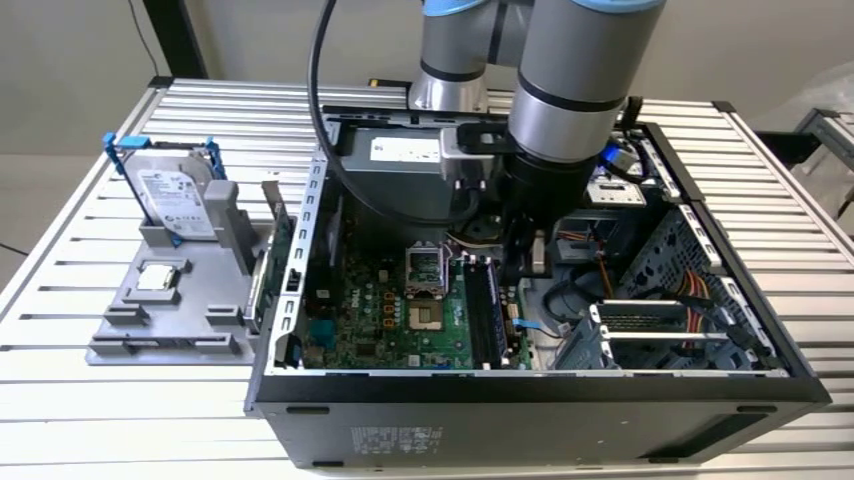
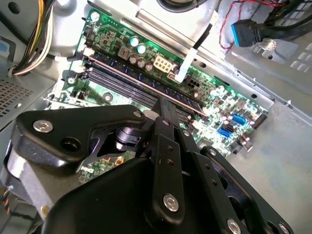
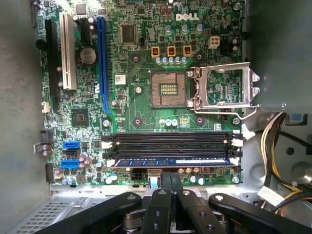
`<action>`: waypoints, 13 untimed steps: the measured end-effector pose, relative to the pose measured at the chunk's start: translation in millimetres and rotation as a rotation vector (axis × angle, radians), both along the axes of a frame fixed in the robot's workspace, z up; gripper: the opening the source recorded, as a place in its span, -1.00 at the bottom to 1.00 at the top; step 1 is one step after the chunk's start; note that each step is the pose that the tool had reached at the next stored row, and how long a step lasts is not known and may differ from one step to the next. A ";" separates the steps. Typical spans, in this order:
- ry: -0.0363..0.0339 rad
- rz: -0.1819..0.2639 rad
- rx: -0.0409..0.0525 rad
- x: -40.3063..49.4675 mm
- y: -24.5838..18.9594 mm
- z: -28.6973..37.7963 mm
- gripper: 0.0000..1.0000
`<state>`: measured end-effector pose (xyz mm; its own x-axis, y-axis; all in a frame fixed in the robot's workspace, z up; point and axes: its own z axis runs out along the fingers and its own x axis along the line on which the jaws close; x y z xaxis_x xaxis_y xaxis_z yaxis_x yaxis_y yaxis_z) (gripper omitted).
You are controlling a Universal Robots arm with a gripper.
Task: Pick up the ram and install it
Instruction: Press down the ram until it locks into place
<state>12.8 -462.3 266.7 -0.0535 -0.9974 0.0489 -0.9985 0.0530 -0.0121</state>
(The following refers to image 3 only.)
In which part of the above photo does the black open PC case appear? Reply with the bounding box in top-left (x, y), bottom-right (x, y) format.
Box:
top-left (0, 0), bottom-right (312, 234)

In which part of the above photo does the silver disk bay cage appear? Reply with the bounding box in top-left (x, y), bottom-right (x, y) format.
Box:
top-left (4, 195), bottom-right (108, 234)

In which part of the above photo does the CPU socket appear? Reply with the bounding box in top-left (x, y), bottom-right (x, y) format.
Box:
top-left (149, 70), bottom-right (188, 109)

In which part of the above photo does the short black expansion slot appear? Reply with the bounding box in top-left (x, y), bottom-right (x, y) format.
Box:
top-left (80, 17), bottom-right (92, 44)

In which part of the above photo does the beige four pin connector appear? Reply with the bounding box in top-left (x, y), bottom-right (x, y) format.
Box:
top-left (209, 36), bottom-right (221, 49)

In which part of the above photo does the grey power supply unit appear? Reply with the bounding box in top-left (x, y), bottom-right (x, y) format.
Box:
top-left (243, 0), bottom-right (312, 114)

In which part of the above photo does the blue SATA port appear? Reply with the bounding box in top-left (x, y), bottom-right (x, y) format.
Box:
top-left (62, 140), bottom-right (81, 151)
top-left (59, 159), bottom-right (80, 171)

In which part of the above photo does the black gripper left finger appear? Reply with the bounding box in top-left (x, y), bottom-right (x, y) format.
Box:
top-left (34, 172), bottom-right (173, 234)

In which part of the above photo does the white expansion slot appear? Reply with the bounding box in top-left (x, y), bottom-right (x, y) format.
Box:
top-left (59, 12), bottom-right (76, 91)

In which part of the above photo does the wire locking lever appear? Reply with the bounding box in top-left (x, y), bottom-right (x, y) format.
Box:
top-left (194, 104), bottom-right (260, 120)

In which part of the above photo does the black chipset chip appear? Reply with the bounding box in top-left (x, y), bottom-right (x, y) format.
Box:
top-left (71, 108), bottom-right (90, 127)

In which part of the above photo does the green motherboard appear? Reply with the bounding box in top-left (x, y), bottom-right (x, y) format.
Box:
top-left (33, 0), bottom-right (244, 187)

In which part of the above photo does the black four pin connector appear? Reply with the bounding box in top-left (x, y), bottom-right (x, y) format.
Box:
top-left (131, 170), bottom-right (147, 181)

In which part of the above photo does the black RAM slot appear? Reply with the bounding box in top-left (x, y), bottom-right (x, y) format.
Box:
top-left (102, 139), bottom-right (243, 149)
top-left (102, 131), bottom-right (243, 140)
top-left (105, 156), bottom-right (243, 170)
top-left (102, 148), bottom-right (243, 158)

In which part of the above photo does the blue expansion slot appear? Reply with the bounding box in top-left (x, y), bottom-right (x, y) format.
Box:
top-left (96, 16), bottom-right (110, 115)

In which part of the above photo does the coin cell battery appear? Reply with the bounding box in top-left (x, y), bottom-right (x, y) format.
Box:
top-left (79, 46), bottom-right (97, 65)

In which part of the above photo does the metal socket cover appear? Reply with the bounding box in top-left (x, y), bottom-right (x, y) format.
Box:
top-left (192, 62), bottom-right (261, 110)

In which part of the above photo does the long black expansion slot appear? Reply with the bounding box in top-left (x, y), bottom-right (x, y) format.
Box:
top-left (45, 19), bottom-right (60, 115)

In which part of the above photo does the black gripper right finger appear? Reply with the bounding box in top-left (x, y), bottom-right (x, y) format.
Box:
top-left (172, 172), bottom-right (312, 234)

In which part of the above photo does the black square chip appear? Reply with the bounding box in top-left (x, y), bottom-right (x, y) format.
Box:
top-left (120, 24), bottom-right (137, 44)

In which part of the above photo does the power supply wire bundle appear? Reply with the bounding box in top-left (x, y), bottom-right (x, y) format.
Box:
top-left (258, 111), bottom-right (312, 215)

